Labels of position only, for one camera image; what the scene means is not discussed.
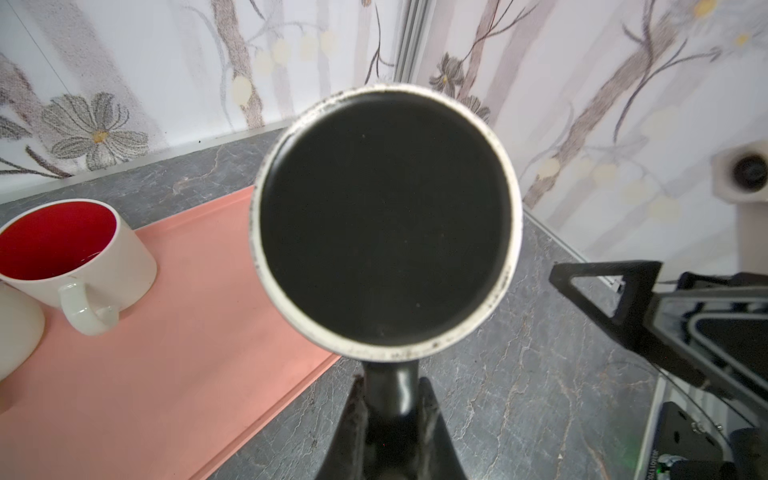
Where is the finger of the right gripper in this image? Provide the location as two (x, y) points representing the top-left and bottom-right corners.
(646, 286), (767, 414)
(549, 260), (706, 387)

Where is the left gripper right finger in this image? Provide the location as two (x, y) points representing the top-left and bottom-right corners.
(417, 377), (467, 480)

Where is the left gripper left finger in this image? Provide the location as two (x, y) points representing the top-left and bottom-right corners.
(316, 375), (369, 480)

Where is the black mug white rim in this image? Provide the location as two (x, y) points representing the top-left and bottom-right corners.
(250, 84), (522, 422)

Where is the white mug red inside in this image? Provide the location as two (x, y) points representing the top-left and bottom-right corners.
(1, 199), (158, 336)

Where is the cream ribbed mug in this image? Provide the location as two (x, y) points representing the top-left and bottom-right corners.
(0, 283), (45, 380)

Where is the pink rectangular tray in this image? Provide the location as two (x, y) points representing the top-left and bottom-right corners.
(1, 189), (336, 479)

